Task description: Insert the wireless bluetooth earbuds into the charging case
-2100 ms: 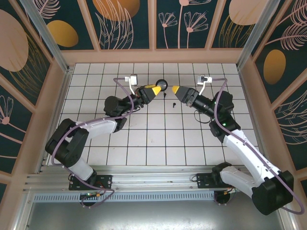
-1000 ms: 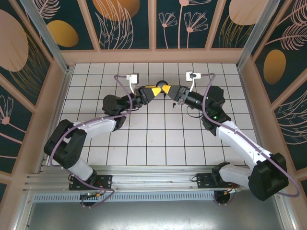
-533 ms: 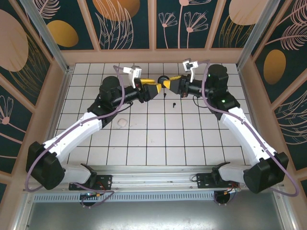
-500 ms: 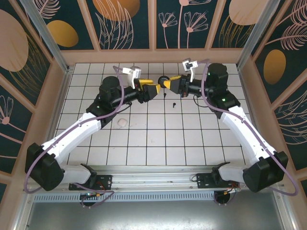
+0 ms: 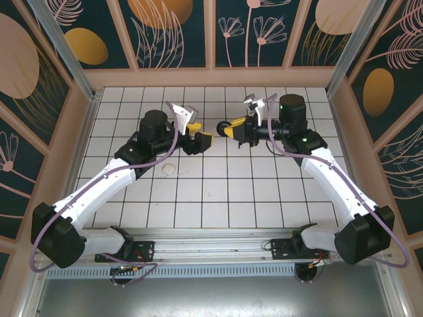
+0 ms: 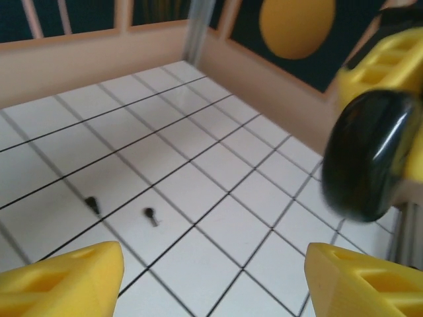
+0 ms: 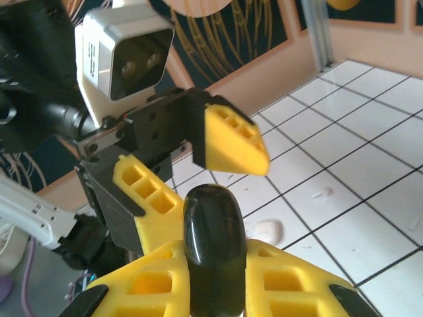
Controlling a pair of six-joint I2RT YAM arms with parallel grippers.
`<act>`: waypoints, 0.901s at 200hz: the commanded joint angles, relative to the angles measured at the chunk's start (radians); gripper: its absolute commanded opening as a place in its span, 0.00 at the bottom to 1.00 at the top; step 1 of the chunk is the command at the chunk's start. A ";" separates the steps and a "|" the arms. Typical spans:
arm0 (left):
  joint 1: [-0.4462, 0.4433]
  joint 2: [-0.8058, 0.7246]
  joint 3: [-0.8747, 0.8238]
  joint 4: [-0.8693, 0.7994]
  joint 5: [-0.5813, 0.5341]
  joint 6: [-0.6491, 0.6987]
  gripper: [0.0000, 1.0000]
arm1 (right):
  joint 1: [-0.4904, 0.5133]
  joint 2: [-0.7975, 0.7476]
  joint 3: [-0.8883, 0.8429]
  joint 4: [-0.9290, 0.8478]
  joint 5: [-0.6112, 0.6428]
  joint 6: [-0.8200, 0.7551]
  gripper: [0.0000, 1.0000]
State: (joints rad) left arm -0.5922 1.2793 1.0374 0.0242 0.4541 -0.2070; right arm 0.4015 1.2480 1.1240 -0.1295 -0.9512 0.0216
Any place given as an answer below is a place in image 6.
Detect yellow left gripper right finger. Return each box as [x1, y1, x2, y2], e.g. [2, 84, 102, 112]
[305, 242, 423, 317]

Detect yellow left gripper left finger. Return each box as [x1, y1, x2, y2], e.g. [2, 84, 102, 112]
[0, 241, 125, 317]

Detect glossy earbud charging case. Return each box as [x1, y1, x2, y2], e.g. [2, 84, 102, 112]
[322, 89, 419, 223]

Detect small black screw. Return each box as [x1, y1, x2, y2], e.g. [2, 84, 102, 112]
[143, 207, 161, 228]

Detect aluminium extrusion post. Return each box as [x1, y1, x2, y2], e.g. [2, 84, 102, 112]
[388, 201, 423, 268]
[183, 0, 212, 65]

